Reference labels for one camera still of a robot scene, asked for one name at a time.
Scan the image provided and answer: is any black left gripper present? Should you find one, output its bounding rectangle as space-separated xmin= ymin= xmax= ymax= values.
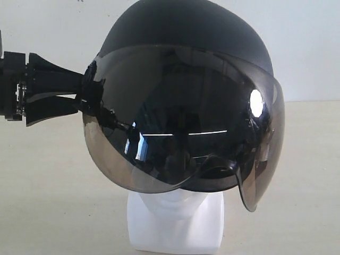
xmin=1 ymin=52 xmax=83 ymax=127

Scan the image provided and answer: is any black helmet with tinted visor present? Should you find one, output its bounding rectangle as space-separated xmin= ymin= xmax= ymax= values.
xmin=77 ymin=1 xmax=285 ymax=211

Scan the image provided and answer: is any white mannequin head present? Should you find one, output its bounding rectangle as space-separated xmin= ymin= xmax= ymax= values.
xmin=127 ymin=189 xmax=225 ymax=254

